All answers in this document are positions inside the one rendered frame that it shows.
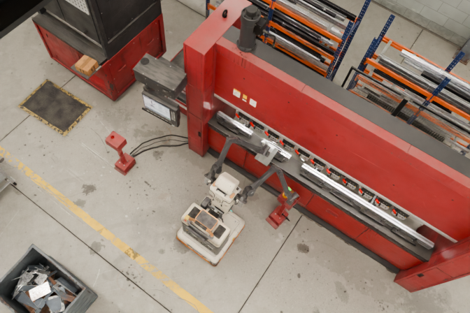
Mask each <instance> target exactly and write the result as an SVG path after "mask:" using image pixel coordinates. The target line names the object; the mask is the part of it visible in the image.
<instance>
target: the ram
mask: <svg viewBox="0 0 470 313"><path fill-rule="evenodd" d="M234 89H236V90H237V91H239V92H240V98H239V97H237V96H235V95H233V93H234ZM214 94H217V95H218V96H219V97H221V98H223V99H224V100H226V101H228V102H230V103H231V104H233V105H235V106H236V107H237V108H239V109H241V110H242V111H244V112H246V113H248V114H249V115H251V116H252V117H254V118H255V119H258V120H259V121H261V122H262V123H264V124H266V125H267V126H269V127H271V128H272V129H274V130H275V131H277V132H279V133H281V134H282V135H284V136H285V137H287V138H289V139H290V140H292V141H294V142H295V143H297V144H298V145H300V146H302V147H303V148H305V149H307V150H308V151H310V152H312V153H313V154H315V155H316V156H318V157H320V158H321V159H323V160H325V161H326V162H328V163H330V164H331V165H333V166H335V167H336V168H338V169H339V170H342V171H343V172H344V173H346V174H348V175H349V176H351V177H353V178H355V179H356V180H358V181H359V182H361V183H362V184H364V185H366V186H368V187H369V188H371V189H373V190H374V191H376V192H377V193H379V194H380V195H382V196H384V197H386V198H387V199H389V200H391V201H392V202H393V203H396V204H397V205H399V206H400V207H402V208H403V209H405V210H407V211H409V212H410V213H412V214H414V215H415V216H417V217H419V218H420V219H422V220H423V221H425V222H427V223H428V224H430V225H432V226H433V227H435V228H437V229H438V230H440V231H441V232H443V233H445V234H446V235H448V236H450V237H451V238H453V239H454V240H456V241H460V240H463V239H465V238H467V237H469V236H470V200H469V199H468V198H466V197H464V196H462V195H461V194H459V193H457V192H456V191H453V190H452V189H450V188H449V187H447V186H445V185H444V184H441V183H440V182H438V181H436V180H435V179H433V178H432V177H430V176H428V175H426V174H424V173H423V172H421V171H419V170H418V169H416V168H414V167H412V166H411V165H409V164H407V163H406V162H404V161H402V160H401V159H399V158H397V157H395V156H394V155H392V154H390V153H389V152H386V151H385V150H383V149H382V148H380V147H379V146H377V145H374V144H373V143H371V142H370V141H368V140H366V139H365V138H363V137H361V136H359V135H357V134H356V133H354V132H353V131H351V130H349V129H347V128H345V127H344V126H342V125H340V124H339V123H337V122H335V121H334V120H332V119H330V118H328V117H327V116H325V115H323V114H322V113H320V112H318V111H317V110H315V109H313V108H312V107H310V106H308V105H306V104H305V103H303V102H301V101H299V100H298V99H296V98H295V97H293V96H290V95H289V94H287V93H286V92H284V91H282V90H281V89H279V88H277V87H275V86H273V85H272V84H270V83H269V82H267V81H265V80H263V79H261V78H260V77H258V76H256V75H255V74H253V73H251V72H250V71H248V70H246V69H244V68H243V67H241V66H239V65H238V64H236V63H234V62H233V61H231V60H229V59H228V58H226V57H224V56H222V55H221V54H219V53H217V52H216V65H215V89H214ZM244 94H245V95H246V96H247V100H246V99H245V100H246V102H245V101H244V100H243V99H244V98H243V95H244ZM214 96H215V95H214ZM215 97H216V98H218V97H217V96H215ZM218 99H220V98H218ZM250 99H252V100H254V101H256V102H257V105H256V108H255V107H254V106H252V105H250V104H249V102H250ZM220 100H221V101H223V100H222V99H220ZM223 102H225V101H223ZM225 103H226V104H228V103H227V102H225ZM228 105H230V104H228ZM230 106H231V107H233V108H234V109H236V110H238V109H237V108H235V107H234V106H232V105H230ZM238 111H239V112H241V111H240V110H238ZM241 113H243V112H241ZM243 114H244V115H246V114H245V113H243ZM246 116H247V117H249V118H250V119H253V118H251V117H250V116H248V115H246ZM255 119H253V120H254V121H256V120H255ZM256 122H257V123H259V122H258V121H256ZM259 124H261V123H259ZM261 125H262V126H264V127H266V126H265V125H263V124H261ZM266 128H267V129H269V130H270V131H272V130H271V129H270V128H268V127H266ZM275 131H272V132H274V133H275V134H277V135H279V134H278V133H276V132H275ZM279 136H280V137H282V136H281V135H279ZM282 138H284V137H282ZM284 139H285V140H287V141H288V142H290V143H292V142H291V141H289V140H288V139H286V138H284ZM292 144H293V145H295V144H294V143H292ZM298 145H295V146H297V147H298V148H300V147H299V146H298ZM300 149H301V150H303V151H305V152H307V151H306V150H304V149H302V148H300ZM307 153H308V154H310V155H311V156H313V155H312V154H311V153H309V152H307ZM316 156H313V157H315V158H316V159H318V160H320V159H319V158H317V157H316ZM320 161H321V162H323V163H325V162H324V161H322V160H320ZM325 164H326V165H328V166H329V167H331V168H333V167H332V166H330V165H329V164H327V163H325ZM333 169H334V170H336V171H338V172H339V173H341V174H342V175H345V174H343V173H342V172H340V171H339V170H337V169H335V168H333ZM345 176H346V177H348V176H347V175H345ZM348 178H349V179H351V180H352V181H354V182H356V181H355V180H353V179H352V178H350V177H348ZM356 183H358V182H356ZM358 184H359V185H361V184H360V183H358ZM361 186H362V187H364V188H365V189H367V190H369V191H370V192H372V193H374V192H373V191H371V190H370V189H368V188H366V187H365V186H363V185H361ZM374 194H375V195H377V196H379V195H378V194H376V193H374ZM379 197H380V198H382V199H383V200H385V201H387V200H386V199H384V198H383V197H381V196H379ZM387 202H388V203H390V204H392V205H393V206H395V207H396V208H399V207H397V206H396V205H394V204H393V203H391V202H389V201H387ZM399 209H400V210H402V209H401V208H399ZM402 211H403V212H405V213H406V214H408V215H410V216H412V215H411V214H409V213H407V212H406V211H404V210H402ZM412 217H413V218H415V217H414V216H412ZM415 219H417V218H415ZM417 220H418V221H420V220H419V219H417ZM420 222H421V223H423V224H424V225H426V226H428V225H427V224H426V223H424V222H422V221H420ZM428 227H430V228H431V229H433V230H434V231H436V232H437V233H440V232H438V231H437V230H435V229H434V228H432V227H431V226H428ZM440 234H441V235H442V236H444V237H446V238H447V239H449V240H451V239H450V238H448V237H447V236H445V235H444V234H442V233H440ZM454 240H451V241H453V242H454V243H456V242H455V241H454Z"/></svg>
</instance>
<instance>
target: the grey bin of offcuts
mask: <svg viewBox="0 0 470 313"><path fill-rule="evenodd" d="M97 298H98V295H97V294H96V293H95V292H93V290H91V289H90V288H89V287H88V286H87V285H85V284H84V283H83V282H82V281H80V280H79V279H78V278H77V277H76V276H75V275H73V274H72V273H71V272H70V271H68V270H67V269H66V268H65V267H64V266H63V265H61V264H60V263H59V262H58V261H56V260H55V259H54V258H53V257H51V256H48V255H47V254H45V253H44V252H42V251H41V250H40V249H39V248H38V247H37V246H36V245H34V244H33V243H32V244H31V246H30V247H29V248H28V250H27V251H26V253H25V254H24V255H23V256H22V257H21V258H20V259H19V260H18V261H17V263H16V264H15V265H14V266H13V267H12V268H11V269H10V270H9V271H8V272H7V273H6V274H5V275H4V276H3V277H2V278H1V279H0V302H1V303H3V304H4V305H5V306H6V307H7V308H8V309H9V310H10V311H11V312H12V313H85V312H86V311H87V310H88V309H89V307H90V306H91V305H92V303H93V302H94V301H95V300H96V299H97Z"/></svg>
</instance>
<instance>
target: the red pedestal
mask: <svg viewBox="0 0 470 313"><path fill-rule="evenodd" d="M105 141H106V144H107V145H109V146H110V147H112V148H113V149H114V150H116V151H117V153H118V155H119V157H120V158H119V159H118V160H117V161H116V163H115V167H114V169H116V170H117V171H118V172H119V173H121V174H123V175H124V176H125V175H126V174H127V173H128V172H129V171H130V170H131V169H132V168H133V167H134V165H135V164H136V161H135V158H133V157H132V156H130V155H128V154H127V153H126V152H125V153H123V151H122V148H123V147H124V146H125V145H126V144H127V141H126V139H125V138H123V137H122V136H121V135H119V134H118V133H116V132H114V131H112V132H111V134H110V135H109V136H108V137H107V138H106V139H105Z"/></svg>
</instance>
